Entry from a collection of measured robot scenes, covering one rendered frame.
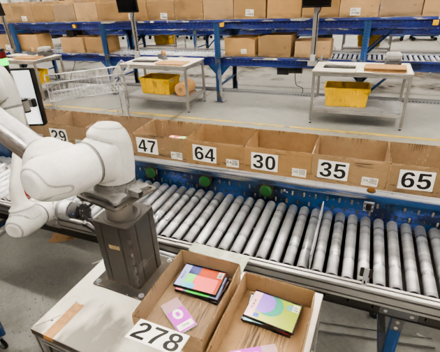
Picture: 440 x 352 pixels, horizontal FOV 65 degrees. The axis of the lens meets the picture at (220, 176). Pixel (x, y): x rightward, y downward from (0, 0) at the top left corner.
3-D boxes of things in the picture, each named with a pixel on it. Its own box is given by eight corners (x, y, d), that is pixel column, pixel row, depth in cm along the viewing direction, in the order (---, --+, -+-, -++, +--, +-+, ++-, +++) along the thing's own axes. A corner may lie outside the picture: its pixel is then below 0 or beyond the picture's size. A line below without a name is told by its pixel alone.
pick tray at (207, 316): (134, 334, 128) (130, 315, 124) (183, 265, 159) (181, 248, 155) (203, 360, 118) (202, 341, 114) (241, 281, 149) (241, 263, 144)
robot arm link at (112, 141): (144, 174, 135) (140, 120, 126) (109, 193, 121) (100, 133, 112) (115, 165, 143) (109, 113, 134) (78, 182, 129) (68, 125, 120)
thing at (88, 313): (31, 333, 134) (29, 328, 133) (125, 243, 180) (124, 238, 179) (287, 452, 96) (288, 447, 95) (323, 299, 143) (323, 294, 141)
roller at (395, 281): (388, 297, 145) (390, 288, 142) (385, 225, 187) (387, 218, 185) (401, 299, 143) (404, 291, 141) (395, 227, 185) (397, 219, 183)
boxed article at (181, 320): (177, 299, 141) (177, 297, 140) (198, 326, 129) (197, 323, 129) (160, 309, 138) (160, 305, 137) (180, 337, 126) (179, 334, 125)
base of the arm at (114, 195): (123, 209, 122) (121, 195, 120) (81, 193, 133) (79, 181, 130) (157, 189, 137) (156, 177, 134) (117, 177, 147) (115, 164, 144)
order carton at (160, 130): (135, 156, 237) (130, 133, 229) (157, 140, 260) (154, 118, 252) (186, 163, 223) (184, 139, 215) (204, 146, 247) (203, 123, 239)
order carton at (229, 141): (186, 163, 223) (184, 139, 215) (204, 145, 247) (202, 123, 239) (244, 172, 210) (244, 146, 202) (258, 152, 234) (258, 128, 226)
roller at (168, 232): (158, 242, 182) (157, 235, 180) (199, 193, 225) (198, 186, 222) (167, 244, 181) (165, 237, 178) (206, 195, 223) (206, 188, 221)
